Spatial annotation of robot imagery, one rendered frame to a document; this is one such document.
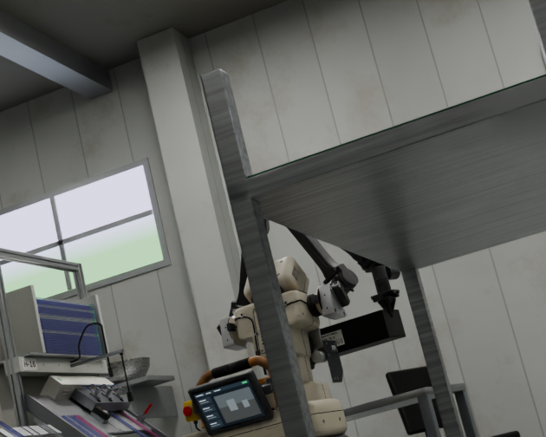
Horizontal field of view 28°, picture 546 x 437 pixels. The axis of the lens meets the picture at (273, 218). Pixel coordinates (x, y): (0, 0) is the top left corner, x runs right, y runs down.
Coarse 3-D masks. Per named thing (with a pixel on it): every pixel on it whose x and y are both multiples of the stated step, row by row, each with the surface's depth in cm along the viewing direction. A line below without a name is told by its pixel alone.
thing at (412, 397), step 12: (456, 384) 444; (396, 396) 419; (408, 396) 417; (420, 396) 414; (432, 396) 439; (456, 396) 450; (348, 408) 428; (360, 408) 426; (372, 408) 424; (384, 408) 441; (420, 408) 414; (432, 408) 414; (468, 408) 447; (348, 420) 465; (432, 420) 411; (468, 420) 446; (432, 432) 411; (468, 432) 446
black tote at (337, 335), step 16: (352, 320) 425; (368, 320) 422; (384, 320) 419; (400, 320) 433; (336, 336) 428; (352, 336) 425; (368, 336) 421; (384, 336) 418; (400, 336) 427; (352, 352) 441
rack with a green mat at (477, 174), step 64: (448, 128) 128; (512, 128) 133; (256, 192) 136; (320, 192) 142; (384, 192) 150; (448, 192) 159; (512, 192) 170; (256, 256) 135; (384, 256) 196; (448, 256) 213; (448, 384) 212
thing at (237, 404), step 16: (208, 384) 358; (224, 384) 356; (240, 384) 354; (256, 384) 352; (272, 384) 355; (192, 400) 362; (208, 400) 360; (224, 400) 358; (240, 400) 355; (256, 400) 353; (208, 416) 362; (224, 416) 360; (240, 416) 357; (256, 416) 355; (272, 416) 354; (208, 432) 364
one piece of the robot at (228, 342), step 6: (228, 318) 415; (222, 324) 416; (222, 330) 415; (222, 336) 415; (228, 336) 413; (228, 342) 413; (234, 342) 412; (228, 348) 414; (234, 348) 416; (240, 348) 417; (246, 348) 419
